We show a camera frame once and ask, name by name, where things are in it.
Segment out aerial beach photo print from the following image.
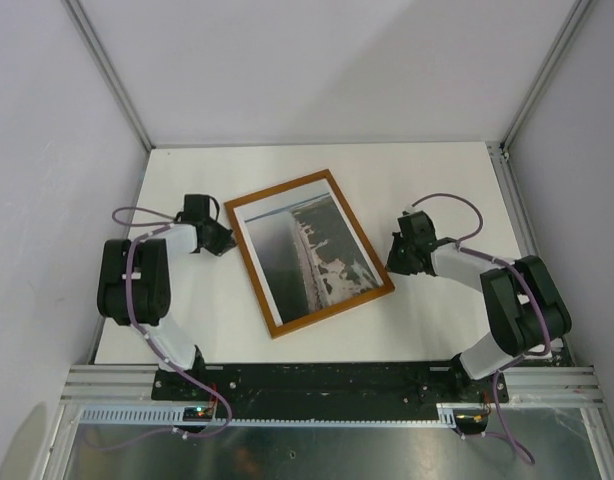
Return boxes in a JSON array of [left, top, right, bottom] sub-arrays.
[[234, 180, 383, 326]]

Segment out wooden picture frame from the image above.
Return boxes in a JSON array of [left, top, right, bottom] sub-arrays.
[[223, 168, 396, 341]]

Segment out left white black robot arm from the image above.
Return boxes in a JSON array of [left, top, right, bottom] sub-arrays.
[[97, 194, 236, 400]]

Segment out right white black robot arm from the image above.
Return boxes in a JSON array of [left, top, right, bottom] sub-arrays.
[[386, 211, 572, 401]]

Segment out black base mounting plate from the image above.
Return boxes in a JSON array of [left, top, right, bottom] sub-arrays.
[[151, 357, 511, 421]]

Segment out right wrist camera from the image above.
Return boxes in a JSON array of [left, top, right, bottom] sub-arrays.
[[402, 204, 420, 216]]

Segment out grey slotted cable duct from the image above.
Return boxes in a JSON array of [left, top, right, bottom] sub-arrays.
[[80, 404, 456, 428]]

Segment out aluminium front rail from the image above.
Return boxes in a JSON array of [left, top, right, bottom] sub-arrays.
[[60, 365, 606, 408]]

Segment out left aluminium corner post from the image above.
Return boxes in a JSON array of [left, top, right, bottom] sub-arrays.
[[62, 0, 154, 153]]

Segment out aluminium corner post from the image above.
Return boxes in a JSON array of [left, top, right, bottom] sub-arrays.
[[62, 0, 154, 153], [499, 0, 597, 152]]

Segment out right aluminium corner post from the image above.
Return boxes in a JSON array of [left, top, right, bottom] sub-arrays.
[[499, 0, 597, 152]]

